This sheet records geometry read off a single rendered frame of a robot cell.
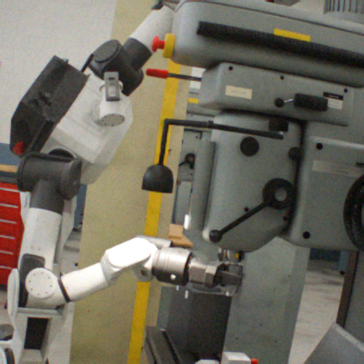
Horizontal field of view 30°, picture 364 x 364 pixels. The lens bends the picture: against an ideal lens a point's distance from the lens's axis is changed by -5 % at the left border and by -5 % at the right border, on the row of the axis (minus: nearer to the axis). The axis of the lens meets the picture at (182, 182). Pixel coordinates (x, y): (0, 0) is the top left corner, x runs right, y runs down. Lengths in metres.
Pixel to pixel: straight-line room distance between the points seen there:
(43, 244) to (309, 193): 0.65
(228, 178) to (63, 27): 9.27
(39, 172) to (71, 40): 9.00
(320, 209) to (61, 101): 0.74
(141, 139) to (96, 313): 0.88
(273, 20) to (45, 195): 0.70
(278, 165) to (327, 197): 0.14
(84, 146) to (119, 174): 1.54
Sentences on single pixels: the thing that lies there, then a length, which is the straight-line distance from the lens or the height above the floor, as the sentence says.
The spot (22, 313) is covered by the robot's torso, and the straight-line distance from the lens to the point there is 2.23.
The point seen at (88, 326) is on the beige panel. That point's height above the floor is 0.58.
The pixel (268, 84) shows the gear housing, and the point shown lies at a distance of 1.56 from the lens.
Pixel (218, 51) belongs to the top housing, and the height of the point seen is 1.75.
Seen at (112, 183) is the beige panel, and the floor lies 1.31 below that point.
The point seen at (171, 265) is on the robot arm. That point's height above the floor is 1.25.
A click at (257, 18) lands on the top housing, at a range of 1.56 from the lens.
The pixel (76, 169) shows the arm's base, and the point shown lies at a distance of 1.78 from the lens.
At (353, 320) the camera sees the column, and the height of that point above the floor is 1.13.
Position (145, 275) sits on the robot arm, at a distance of 1.74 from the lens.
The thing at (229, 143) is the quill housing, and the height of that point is 1.55.
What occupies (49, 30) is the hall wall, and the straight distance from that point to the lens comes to 10.75.
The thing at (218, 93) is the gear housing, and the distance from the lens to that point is 1.54.
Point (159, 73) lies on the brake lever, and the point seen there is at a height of 1.70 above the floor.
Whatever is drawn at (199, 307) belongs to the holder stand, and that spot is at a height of 1.08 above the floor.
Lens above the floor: 1.53
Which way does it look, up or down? 3 degrees down
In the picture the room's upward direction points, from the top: 8 degrees clockwise
